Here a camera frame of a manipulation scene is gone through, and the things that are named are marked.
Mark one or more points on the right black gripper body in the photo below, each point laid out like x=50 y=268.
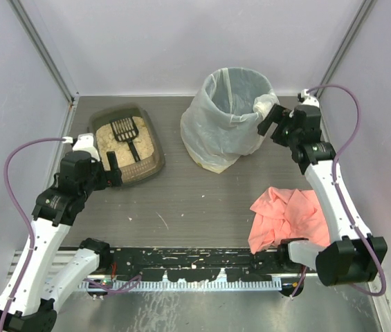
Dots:
x=279 y=122

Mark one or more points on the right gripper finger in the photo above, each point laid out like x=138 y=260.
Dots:
x=272 y=117
x=281 y=132

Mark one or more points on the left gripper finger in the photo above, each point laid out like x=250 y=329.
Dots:
x=114 y=178
x=112 y=160

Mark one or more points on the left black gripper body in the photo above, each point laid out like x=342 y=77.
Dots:
x=111 y=174

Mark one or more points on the black litter scoop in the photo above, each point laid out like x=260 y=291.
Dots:
x=125 y=130

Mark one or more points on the bin with white bag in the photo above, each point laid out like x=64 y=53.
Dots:
x=220 y=125

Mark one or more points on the grey plastic litter box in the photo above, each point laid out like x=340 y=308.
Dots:
x=145 y=169

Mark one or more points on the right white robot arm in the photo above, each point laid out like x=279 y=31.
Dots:
x=354 y=254

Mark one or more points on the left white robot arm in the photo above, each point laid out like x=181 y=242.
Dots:
x=31 y=301

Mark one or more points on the beige cat litter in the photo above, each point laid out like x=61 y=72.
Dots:
x=106 y=142

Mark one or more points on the pink cloth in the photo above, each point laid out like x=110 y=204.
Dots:
x=287 y=214

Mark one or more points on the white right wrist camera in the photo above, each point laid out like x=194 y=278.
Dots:
x=307 y=98

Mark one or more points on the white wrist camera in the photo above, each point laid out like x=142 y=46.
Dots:
x=84 y=142
x=307 y=98

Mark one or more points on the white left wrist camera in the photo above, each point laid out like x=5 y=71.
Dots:
x=84 y=142

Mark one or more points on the left aluminium frame post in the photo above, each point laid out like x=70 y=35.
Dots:
x=42 y=50

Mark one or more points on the aluminium frame post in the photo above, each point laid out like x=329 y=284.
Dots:
x=359 y=19
x=42 y=50

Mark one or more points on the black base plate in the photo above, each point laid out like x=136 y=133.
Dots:
x=154 y=264

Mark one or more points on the white slotted cable duct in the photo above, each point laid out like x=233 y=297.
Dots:
x=205 y=286

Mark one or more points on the right aluminium frame post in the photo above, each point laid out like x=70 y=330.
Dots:
x=359 y=19

